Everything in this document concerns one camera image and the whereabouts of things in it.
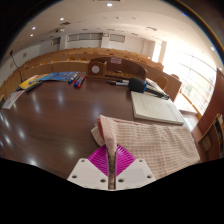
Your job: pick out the pink waffle towel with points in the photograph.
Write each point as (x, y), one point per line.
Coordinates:
(160, 143)

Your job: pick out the wooden chair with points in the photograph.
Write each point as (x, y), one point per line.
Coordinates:
(161, 82)

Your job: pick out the white closed book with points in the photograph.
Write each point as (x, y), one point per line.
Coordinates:
(155, 108)

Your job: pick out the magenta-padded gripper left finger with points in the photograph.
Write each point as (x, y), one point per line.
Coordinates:
(86, 173)

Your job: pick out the blue marker pen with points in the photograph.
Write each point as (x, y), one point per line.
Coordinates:
(72, 78)

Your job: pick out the ceiling lights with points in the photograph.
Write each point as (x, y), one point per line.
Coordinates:
(109, 4)

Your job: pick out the wooden desk organizer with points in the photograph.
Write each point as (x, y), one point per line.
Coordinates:
(125, 66)

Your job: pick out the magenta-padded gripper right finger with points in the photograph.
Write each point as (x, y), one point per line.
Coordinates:
(136, 173)

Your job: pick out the yellow booklet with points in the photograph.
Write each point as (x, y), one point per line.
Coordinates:
(30, 81)

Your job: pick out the rows of wooden seats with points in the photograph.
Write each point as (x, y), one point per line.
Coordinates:
(76, 56)

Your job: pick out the black pen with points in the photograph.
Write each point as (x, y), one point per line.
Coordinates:
(117, 82)

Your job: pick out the white and red leaflet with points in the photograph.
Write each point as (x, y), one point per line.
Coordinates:
(13, 98)

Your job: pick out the black whiteboard eraser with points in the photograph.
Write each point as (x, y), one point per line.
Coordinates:
(34, 87)

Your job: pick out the black gooseneck microphone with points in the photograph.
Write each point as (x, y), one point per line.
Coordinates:
(16, 66)

